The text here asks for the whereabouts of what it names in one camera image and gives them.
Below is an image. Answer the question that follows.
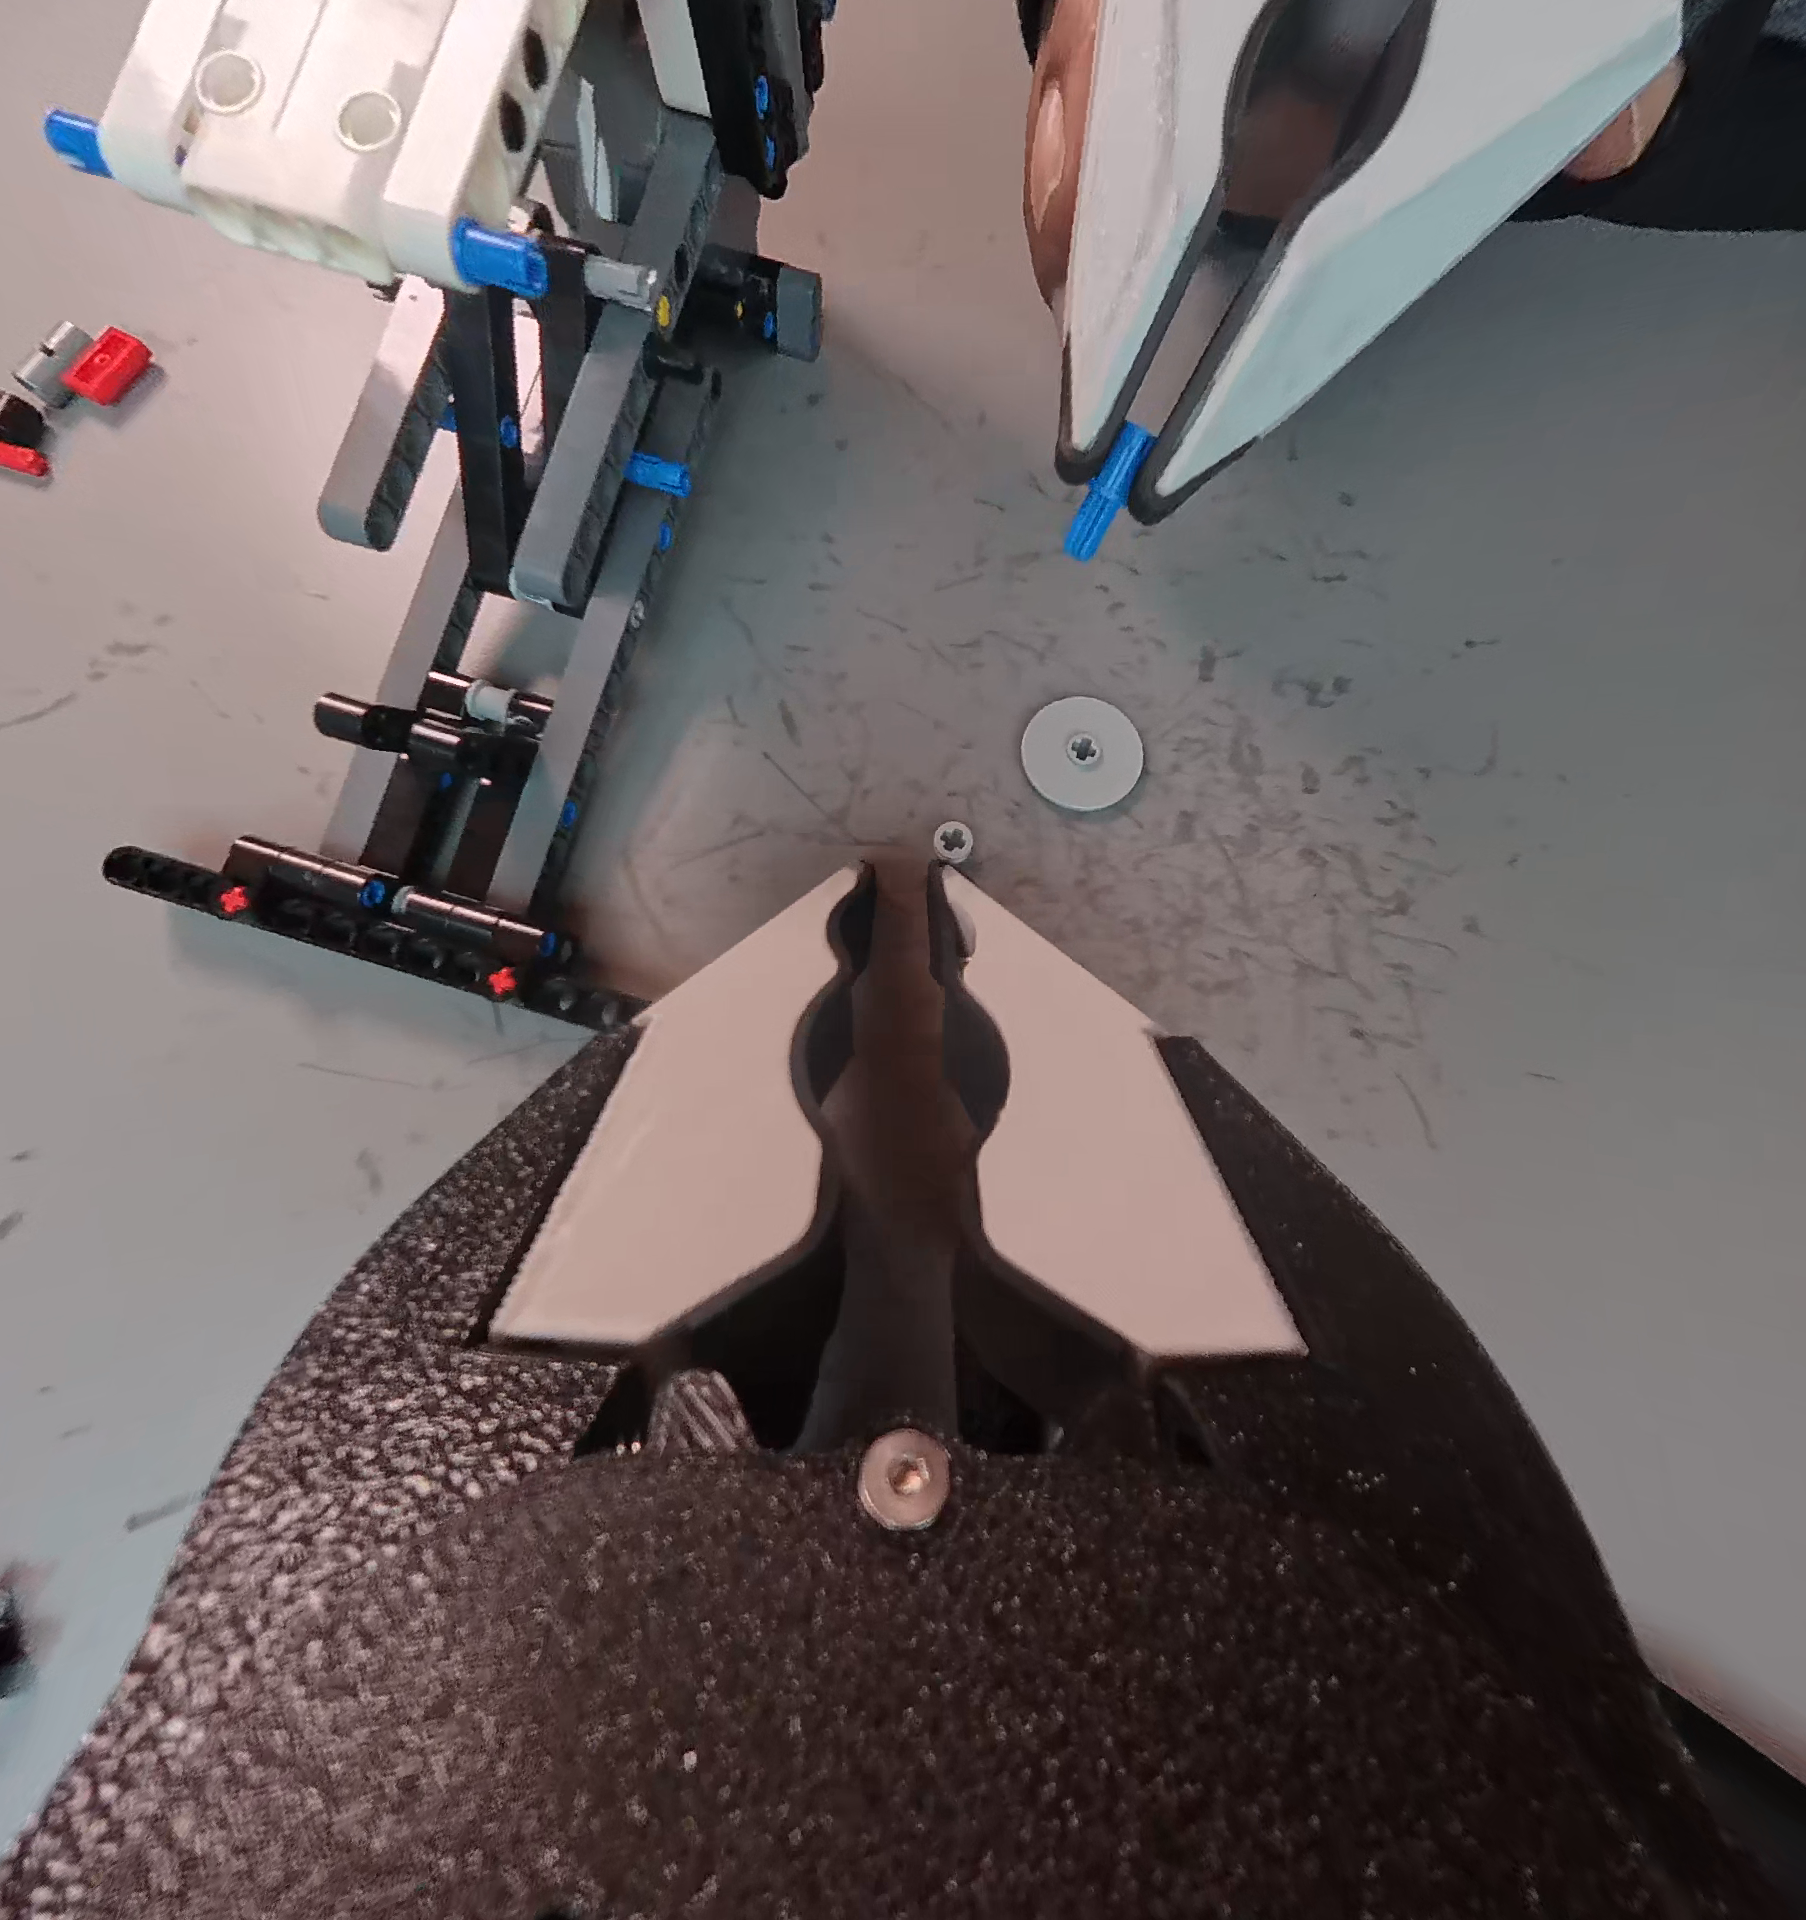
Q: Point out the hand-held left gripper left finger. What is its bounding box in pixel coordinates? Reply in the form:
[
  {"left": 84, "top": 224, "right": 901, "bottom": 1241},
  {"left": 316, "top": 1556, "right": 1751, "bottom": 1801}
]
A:
[{"left": 487, "top": 862, "right": 882, "bottom": 1451}]

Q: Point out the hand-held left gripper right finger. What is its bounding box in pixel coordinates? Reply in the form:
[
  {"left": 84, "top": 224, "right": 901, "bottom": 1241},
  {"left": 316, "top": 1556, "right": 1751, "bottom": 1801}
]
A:
[{"left": 926, "top": 867, "right": 1311, "bottom": 1451}]

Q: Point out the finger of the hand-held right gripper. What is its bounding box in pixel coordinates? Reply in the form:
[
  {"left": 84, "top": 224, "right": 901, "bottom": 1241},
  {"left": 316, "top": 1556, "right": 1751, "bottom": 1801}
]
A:
[
  {"left": 1053, "top": 0, "right": 1280, "bottom": 485},
  {"left": 1132, "top": 0, "right": 1687, "bottom": 527}
]

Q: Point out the blue toy pin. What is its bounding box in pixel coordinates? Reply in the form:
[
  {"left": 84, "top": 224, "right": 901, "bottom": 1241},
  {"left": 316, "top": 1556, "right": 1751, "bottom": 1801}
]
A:
[{"left": 1062, "top": 422, "right": 1156, "bottom": 565}]

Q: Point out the grey round toy disc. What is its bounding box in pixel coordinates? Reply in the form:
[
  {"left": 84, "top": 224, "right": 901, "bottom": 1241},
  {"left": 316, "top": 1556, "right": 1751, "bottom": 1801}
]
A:
[{"left": 1019, "top": 697, "right": 1148, "bottom": 813}]

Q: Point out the white black toy truck chassis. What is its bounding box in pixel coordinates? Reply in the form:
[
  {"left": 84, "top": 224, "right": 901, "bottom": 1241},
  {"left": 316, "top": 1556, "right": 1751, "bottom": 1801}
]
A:
[{"left": 46, "top": 0, "right": 821, "bottom": 1038}]

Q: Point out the person's right forearm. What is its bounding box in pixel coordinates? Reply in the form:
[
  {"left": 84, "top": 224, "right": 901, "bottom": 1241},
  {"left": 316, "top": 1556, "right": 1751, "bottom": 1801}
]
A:
[{"left": 1511, "top": 0, "right": 1806, "bottom": 231}]

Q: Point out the grey desk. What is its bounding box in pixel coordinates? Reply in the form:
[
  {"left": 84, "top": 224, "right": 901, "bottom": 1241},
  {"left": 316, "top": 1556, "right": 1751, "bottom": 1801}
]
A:
[{"left": 0, "top": 0, "right": 1806, "bottom": 1825}]

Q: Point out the person's right hand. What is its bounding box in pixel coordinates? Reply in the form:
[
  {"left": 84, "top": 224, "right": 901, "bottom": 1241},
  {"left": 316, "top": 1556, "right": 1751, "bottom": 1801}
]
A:
[{"left": 1019, "top": 0, "right": 1692, "bottom": 311}]

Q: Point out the pile of red white parts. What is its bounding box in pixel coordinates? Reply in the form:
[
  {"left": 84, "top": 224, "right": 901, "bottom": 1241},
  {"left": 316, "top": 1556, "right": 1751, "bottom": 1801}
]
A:
[{"left": 0, "top": 318, "right": 153, "bottom": 478}]

